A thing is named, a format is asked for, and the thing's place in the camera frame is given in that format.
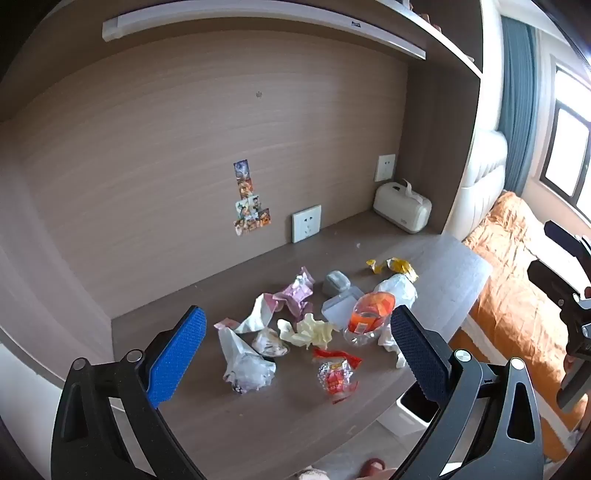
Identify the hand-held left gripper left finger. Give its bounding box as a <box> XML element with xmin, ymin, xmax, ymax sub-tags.
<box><xmin>51</xmin><ymin>305</ymin><xmax>207</xmax><ymax>480</ymax></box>

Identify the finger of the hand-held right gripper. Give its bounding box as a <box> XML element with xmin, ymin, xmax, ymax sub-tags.
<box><xmin>544</xmin><ymin>220</ymin><xmax>591</xmax><ymax>265</ymax></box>
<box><xmin>527</xmin><ymin>259</ymin><xmax>591</xmax><ymax>309</ymax></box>

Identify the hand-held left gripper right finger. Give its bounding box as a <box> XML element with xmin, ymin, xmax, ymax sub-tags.
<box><xmin>390</xmin><ymin>305</ymin><xmax>546</xmax><ymax>480</ymax></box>

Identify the white trash bin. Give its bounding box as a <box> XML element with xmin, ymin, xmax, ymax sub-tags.
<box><xmin>396</xmin><ymin>383</ymin><xmax>440</xmax><ymax>437</ymax></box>

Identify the clear wrapper with red edge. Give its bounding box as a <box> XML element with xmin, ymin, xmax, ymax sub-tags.
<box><xmin>313</xmin><ymin>347</ymin><xmax>363</xmax><ymax>368</ymax></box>

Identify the red snack bag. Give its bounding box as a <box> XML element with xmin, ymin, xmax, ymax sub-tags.
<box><xmin>318</xmin><ymin>360</ymin><xmax>360</xmax><ymax>405</ymax></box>

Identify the small white crumpled tissue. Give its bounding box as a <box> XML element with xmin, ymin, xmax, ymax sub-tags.
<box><xmin>378</xmin><ymin>323</ymin><xmax>408</xmax><ymax>369</ymax></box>

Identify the orange blanket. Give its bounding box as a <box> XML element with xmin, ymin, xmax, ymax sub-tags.
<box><xmin>449</xmin><ymin>190</ymin><xmax>591</xmax><ymax>462</ymax></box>

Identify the orange clear plastic cup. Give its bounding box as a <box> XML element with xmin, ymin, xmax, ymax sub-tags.
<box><xmin>342</xmin><ymin>291</ymin><xmax>397</xmax><ymax>347</ymax></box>

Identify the large white crumpled tissue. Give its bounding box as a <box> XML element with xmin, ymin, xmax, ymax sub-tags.
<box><xmin>373</xmin><ymin>273</ymin><xmax>419</xmax><ymax>311</ymax></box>

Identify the clear plastic bag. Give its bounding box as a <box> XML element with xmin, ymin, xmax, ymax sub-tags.
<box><xmin>213</xmin><ymin>318</ymin><xmax>277</xmax><ymax>394</ymax></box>

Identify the large yellow wrapper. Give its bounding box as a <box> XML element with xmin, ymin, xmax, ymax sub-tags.
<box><xmin>387</xmin><ymin>257</ymin><xmax>419</xmax><ymax>282</ymax></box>

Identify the clear plastic container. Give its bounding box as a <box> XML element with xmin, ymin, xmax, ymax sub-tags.
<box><xmin>322</xmin><ymin>284</ymin><xmax>363</xmax><ymax>331</ymax></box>

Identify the white and pink packet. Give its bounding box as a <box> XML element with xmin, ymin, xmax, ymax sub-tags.
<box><xmin>235</xmin><ymin>293</ymin><xmax>279</xmax><ymax>334</ymax></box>

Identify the dark-framed window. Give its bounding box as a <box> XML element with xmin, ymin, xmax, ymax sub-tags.
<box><xmin>538</xmin><ymin>65</ymin><xmax>591</xmax><ymax>214</ymax></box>

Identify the small printed plastic bag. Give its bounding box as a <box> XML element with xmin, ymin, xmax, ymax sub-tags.
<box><xmin>252</xmin><ymin>328</ymin><xmax>291</xmax><ymax>357</ymax></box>

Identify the white padded headboard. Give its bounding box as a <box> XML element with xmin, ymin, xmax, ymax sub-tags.
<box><xmin>445</xmin><ymin>129</ymin><xmax>509</xmax><ymax>241</ymax></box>

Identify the cream crumpled paper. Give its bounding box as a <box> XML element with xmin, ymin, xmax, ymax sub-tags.
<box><xmin>277</xmin><ymin>313</ymin><xmax>338</xmax><ymax>352</ymax></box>

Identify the grey crumpled foil ball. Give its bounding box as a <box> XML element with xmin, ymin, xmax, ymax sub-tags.
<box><xmin>322</xmin><ymin>270</ymin><xmax>352</xmax><ymax>296</ymax></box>

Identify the pink crumpled wrapper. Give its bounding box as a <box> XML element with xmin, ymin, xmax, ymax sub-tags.
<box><xmin>272</xmin><ymin>267</ymin><xmax>315</xmax><ymax>319</ymax></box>

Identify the blue-grey curtain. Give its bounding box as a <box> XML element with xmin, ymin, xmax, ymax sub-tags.
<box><xmin>496</xmin><ymin>16</ymin><xmax>539</xmax><ymax>195</ymax></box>

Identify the white tissue box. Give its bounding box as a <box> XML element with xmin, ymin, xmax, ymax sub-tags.
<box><xmin>373</xmin><ymin>179</ymin><xmax>433</xmax><ymax>234</ymax></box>

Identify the cluster of picture stickers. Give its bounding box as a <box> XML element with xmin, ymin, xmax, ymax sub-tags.
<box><xmin>233</xmin><ymin>159</ymin><xmax>271</xmax><ymax>236</ymax></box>

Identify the wooden overhead shelf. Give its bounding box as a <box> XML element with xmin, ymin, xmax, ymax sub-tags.
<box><xmin>402</xmin><ymin>0</ymin><xmax>485</xmax><ymax>85</ymax></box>

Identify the white light bar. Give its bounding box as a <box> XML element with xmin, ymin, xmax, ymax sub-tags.
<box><xmin>102</xmin><ymin>0</ymin><xmax>426</xmax><ymax>61</ymax></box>

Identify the white wall socket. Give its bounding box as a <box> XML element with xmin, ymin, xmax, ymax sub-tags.
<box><xmin>292</xmin><ymin>205</ymin><xmax>322</xmax><ymax>244</ymax></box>
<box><xmin>374</xmin><ymin>154</ymin><xmax>397</xmax><ymax>183</ymax></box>

